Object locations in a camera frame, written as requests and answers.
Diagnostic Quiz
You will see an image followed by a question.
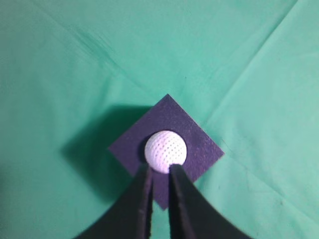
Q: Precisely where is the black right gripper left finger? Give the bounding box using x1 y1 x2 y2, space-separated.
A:
76 164 153 239

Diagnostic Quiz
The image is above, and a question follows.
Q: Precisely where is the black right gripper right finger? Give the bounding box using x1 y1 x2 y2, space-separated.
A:
168 164 245 239

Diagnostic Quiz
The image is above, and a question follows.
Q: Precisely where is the white dimpled ball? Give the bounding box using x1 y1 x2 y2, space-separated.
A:
144 130 187 174

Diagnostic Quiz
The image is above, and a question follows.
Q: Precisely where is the dark purple cube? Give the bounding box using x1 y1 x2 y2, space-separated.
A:
109 95 224 210

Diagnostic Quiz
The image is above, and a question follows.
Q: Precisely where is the green cloth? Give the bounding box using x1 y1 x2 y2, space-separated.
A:
0 0 319 239

